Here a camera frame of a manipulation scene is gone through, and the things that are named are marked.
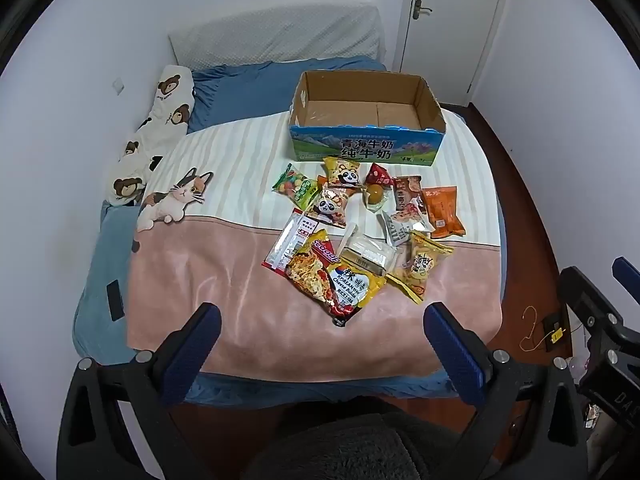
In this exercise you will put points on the instant noodle packet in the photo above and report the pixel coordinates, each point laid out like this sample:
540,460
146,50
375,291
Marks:
335,285

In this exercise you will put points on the bear print pillow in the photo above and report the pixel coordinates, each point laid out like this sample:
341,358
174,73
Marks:
167,110

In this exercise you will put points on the white packet with dark lettering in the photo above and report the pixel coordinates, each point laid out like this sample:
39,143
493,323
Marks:
395,232

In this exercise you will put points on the orange panda snack packet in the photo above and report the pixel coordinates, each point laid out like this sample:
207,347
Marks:
330,207

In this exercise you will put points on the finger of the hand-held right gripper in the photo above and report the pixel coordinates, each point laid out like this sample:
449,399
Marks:
627,275
580,295

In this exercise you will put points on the white padded headboard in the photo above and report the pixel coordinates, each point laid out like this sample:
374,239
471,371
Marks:
275,35

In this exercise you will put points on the white wall outlet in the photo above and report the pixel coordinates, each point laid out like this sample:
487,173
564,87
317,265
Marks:
118,85

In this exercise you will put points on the red triangular snack packet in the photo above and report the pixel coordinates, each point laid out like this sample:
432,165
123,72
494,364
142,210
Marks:
378,175

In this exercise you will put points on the cardboard box with blue print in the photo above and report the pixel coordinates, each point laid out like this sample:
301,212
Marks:
360,147

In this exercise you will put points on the green candy ball packet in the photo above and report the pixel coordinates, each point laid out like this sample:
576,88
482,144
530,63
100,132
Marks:
295,187

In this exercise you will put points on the clear packet with red label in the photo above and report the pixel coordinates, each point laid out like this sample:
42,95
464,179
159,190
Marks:
285,247

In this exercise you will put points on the clear packet with yellow egg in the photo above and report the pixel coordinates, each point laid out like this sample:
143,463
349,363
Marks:
375,195

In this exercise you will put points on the black rectangular object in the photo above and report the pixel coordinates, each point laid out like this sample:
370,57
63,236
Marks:
115,300

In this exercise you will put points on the yellow panda snack packet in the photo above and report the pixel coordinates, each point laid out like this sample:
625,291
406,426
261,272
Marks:
342,172

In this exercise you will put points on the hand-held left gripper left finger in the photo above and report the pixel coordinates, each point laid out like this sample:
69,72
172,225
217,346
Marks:
192,355

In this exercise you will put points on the yellow biscuit packet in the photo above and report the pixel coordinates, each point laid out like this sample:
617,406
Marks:
422,265

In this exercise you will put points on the white and red snack packet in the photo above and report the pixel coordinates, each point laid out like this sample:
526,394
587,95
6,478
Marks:
412,217

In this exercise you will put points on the brown snack packet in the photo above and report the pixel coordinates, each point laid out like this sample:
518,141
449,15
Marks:
406,192

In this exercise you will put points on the white door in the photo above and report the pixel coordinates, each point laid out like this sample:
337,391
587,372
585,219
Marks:
450,50

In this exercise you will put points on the cat print blanket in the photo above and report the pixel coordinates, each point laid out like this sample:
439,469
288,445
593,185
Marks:
200,285

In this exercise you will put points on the person's grey fleece clothing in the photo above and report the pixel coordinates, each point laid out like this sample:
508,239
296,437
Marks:
350,440

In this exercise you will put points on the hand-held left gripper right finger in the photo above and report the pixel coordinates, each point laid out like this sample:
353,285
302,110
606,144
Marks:
455,355

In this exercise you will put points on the clear wafer packet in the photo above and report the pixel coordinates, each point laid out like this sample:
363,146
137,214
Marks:
365,255

